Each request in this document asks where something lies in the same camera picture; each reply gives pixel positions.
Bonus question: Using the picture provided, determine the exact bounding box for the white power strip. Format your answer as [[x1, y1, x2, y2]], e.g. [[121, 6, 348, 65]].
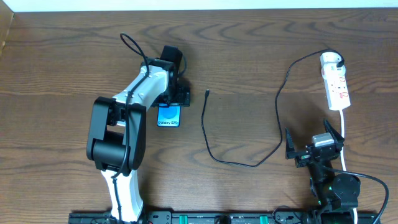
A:
[[324, 75, 351, 111]]

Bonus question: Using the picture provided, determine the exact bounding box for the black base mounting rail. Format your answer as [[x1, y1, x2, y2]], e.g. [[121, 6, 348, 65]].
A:
[[67, 210, 376, 224]]

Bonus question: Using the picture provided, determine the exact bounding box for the white power strip cord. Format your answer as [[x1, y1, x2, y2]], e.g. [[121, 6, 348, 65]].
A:
[[338, 108, 359, 224]]

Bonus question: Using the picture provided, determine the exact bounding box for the white charger plug adapter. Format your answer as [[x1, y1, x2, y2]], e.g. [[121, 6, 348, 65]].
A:
[[320, 51, 346, 80]]

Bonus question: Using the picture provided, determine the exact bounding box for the black USB charging cable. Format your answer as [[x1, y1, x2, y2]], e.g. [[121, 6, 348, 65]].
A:
[[200, 48, 345, 168]]

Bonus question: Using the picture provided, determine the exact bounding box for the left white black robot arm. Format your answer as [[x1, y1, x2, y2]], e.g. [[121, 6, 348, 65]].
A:
[[86, 45, 191, 223]]

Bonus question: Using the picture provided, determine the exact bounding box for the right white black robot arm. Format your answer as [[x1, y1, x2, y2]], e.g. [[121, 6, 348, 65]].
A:
[[285, 120, 361, 223]]

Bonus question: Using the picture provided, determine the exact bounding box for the blue screen Galaxy smartphone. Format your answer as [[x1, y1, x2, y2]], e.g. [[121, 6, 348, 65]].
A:
[[157, 106, 181, 128]]

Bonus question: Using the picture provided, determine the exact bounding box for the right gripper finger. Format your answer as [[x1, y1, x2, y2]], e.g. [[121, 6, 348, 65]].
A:
[[323, 119, 345, 146], [285, 128, 295, 159]]

